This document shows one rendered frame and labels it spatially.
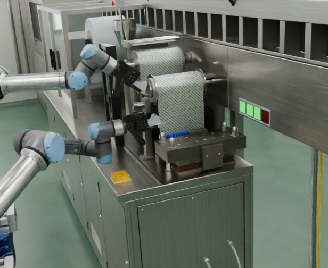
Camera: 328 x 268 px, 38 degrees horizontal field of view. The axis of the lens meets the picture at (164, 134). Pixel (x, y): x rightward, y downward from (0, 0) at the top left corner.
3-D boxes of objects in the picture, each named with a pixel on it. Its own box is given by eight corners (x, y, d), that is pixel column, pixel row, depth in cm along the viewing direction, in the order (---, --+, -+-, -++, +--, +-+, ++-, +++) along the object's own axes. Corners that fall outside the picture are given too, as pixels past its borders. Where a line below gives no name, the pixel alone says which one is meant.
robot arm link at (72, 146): (-3, 153, 187) (76, 158, 230) (17, 157, 181) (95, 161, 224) (1, 125, 187) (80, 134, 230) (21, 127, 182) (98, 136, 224)
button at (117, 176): (111, 177, 215) (110, 172, 215) (125, 174, 218) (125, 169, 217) (115, 183, 209) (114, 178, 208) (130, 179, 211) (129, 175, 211)
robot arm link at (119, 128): (116, 138, 214) (111, 133, 221) (125, 136, 215) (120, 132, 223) (114, 122, 211) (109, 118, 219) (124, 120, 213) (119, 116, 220)
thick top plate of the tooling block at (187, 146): (155, 152, 223) (154, 140, 221) (229, 138, 236) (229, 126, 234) (167, 163, 209) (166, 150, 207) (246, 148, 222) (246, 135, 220)
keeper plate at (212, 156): (201, 169, 216) (201, 146, 213) (221, 165, 219) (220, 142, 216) (204, 170, 214) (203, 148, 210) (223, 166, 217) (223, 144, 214)
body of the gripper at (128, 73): (142, 74, 215) (121, 59, 210) (131, 90, 216) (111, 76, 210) (137, 71, 222) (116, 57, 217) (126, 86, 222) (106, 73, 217)
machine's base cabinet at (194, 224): (55, 177, 451) (42, 90, 424) (120, 165, 472) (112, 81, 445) (138, 363, 226) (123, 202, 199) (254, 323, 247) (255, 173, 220)
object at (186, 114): (160, 138, 227) (157, 101, 221) (204, 130, 234) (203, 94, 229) (160, 139, 226) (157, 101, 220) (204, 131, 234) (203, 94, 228)
